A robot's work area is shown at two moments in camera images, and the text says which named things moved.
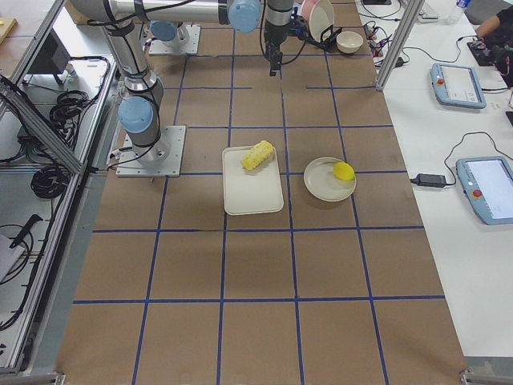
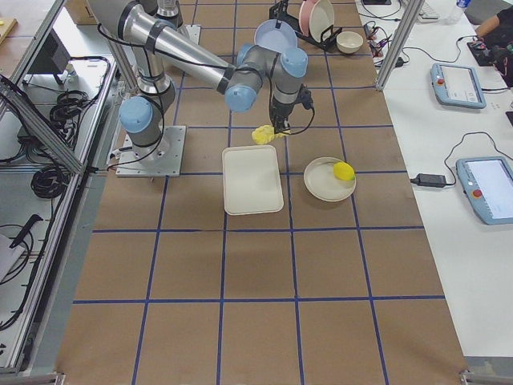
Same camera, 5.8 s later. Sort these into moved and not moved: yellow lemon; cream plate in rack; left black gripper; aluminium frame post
Moved: left black gripper
Not moved: cream plate in rack; yellow lemon; aluminium frame post
